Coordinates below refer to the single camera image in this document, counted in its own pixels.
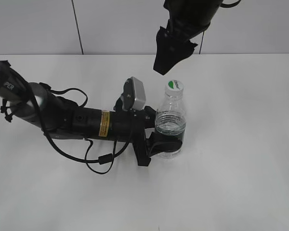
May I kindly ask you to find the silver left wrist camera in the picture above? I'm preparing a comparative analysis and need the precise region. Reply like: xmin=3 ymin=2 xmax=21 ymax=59
xmin=122 ymin=77 xmax=146 ymax=111

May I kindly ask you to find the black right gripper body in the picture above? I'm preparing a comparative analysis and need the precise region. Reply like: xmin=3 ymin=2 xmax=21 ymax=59
xmin=156 ymin=19 xmax=210 ymax=42

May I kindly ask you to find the clear green-label water bottle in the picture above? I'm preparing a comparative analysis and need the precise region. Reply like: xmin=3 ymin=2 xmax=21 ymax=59
xmin=154 ymin=78 xmax=186 ymax=159

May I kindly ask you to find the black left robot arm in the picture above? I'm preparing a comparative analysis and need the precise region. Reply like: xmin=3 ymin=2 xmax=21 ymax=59
xmin=0 ymin=60 xmax=183 ymax=167

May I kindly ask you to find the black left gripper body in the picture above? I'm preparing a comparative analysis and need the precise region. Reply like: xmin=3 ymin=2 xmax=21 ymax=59
xmin=71 ymin=107 xmax=151 ymax=166

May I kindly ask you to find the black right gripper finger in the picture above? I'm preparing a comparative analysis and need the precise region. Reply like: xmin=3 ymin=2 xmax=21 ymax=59
xmin=170 ymin=41 xmax=198 ymax=69
xmin=153 ymin=37 xmax=182 ymax=75

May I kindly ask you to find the white green bottle cap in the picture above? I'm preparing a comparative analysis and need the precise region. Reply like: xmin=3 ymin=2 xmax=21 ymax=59
xmin=165 ymin=79 xmax=184 ymax=97

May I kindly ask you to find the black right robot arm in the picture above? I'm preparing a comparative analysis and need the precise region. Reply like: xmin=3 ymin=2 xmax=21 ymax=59
xmin=153 ymin=0 xmax=222 ymax=75

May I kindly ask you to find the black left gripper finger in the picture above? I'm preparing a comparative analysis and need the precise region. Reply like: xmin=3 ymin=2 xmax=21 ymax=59
xmin=146 ymin=131 xmax=183 ymax=157
xmin=144 ymin=106 xmax=157 ymax=128

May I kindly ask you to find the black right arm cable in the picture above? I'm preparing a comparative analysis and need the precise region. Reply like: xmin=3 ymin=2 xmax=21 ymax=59
xmin=220 ymin=0 xmax=241 ymax=8

